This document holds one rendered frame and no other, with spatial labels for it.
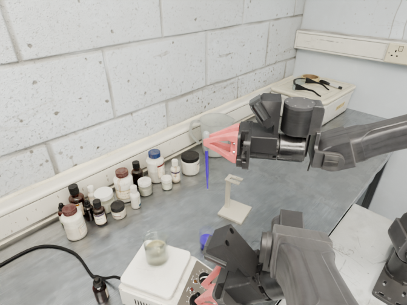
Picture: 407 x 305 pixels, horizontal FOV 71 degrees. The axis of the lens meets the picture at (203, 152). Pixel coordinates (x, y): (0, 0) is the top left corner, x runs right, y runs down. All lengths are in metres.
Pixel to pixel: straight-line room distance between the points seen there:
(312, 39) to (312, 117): 1.24
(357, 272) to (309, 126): 0.43
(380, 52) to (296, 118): 1.16
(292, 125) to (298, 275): 0.33
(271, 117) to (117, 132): 0.62
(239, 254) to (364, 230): 0.58
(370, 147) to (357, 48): 1.14
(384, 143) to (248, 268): 0.34
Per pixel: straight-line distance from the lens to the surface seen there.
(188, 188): 1.00
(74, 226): 0.87
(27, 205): 0.95
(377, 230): 1.00
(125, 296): 0.70
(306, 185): 1.08
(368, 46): 1.68
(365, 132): 0.60
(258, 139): 0.56
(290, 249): 0.34
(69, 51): 0.89
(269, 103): 0.54
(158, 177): 1.02
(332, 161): 0.57
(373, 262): 0.90
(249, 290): 0.47
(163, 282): 0.65
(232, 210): 0.91
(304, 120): 0.55
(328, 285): 0.28
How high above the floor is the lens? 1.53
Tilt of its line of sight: 32 degrees down
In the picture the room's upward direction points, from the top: straight up
